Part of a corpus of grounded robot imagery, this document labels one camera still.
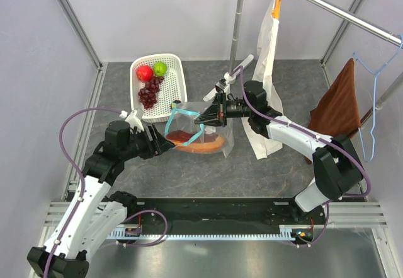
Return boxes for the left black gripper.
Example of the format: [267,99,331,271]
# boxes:
[120,123,174,161]

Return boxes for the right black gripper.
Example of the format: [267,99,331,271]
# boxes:
[195,91,253,127]

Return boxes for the orange papaya slice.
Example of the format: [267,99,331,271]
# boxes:
[166,130,225,154]

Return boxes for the clear zip top bag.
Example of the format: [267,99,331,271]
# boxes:
[164,101,234,157]

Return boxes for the red grape bunch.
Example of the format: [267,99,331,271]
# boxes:
[138,76,164,110]

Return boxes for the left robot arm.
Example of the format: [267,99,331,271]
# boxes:
[27,120,175,277]

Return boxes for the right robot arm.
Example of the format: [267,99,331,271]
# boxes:
[195,80,367,224]

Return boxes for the white cloth bag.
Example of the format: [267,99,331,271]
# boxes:
[242,0,283,159]

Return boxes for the white perforated plastic basket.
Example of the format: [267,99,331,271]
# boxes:
[130,54,188,123]

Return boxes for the red apple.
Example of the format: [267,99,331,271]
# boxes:
[135,65,154,82]

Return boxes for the brown towel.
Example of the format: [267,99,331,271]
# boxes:
[304,57,362,165]

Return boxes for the orange clothes hanger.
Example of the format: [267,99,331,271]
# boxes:
[271,0,282,20]

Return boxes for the silver garment rack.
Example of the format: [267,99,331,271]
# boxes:
[229,0,402,122]

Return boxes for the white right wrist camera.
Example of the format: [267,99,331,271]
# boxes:
[215,78,230,94]

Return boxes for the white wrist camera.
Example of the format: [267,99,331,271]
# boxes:
[215,78,230,94]
[125,109,144,133]

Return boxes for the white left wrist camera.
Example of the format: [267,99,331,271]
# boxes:
[125,109,144,133]

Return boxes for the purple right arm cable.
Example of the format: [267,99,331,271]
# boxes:
[231,66,372,249]

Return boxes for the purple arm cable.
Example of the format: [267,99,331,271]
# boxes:
[231,66,372,249]
[42,107,171,278]

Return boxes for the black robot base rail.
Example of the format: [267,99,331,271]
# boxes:
[118,197,325,236]

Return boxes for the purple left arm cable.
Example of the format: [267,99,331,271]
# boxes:
[42,107,171,278]

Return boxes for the slotted cable duct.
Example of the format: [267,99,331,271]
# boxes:
[106,226,314,241]

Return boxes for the light blue wire hanger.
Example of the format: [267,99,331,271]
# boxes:
[353,34,402,163]

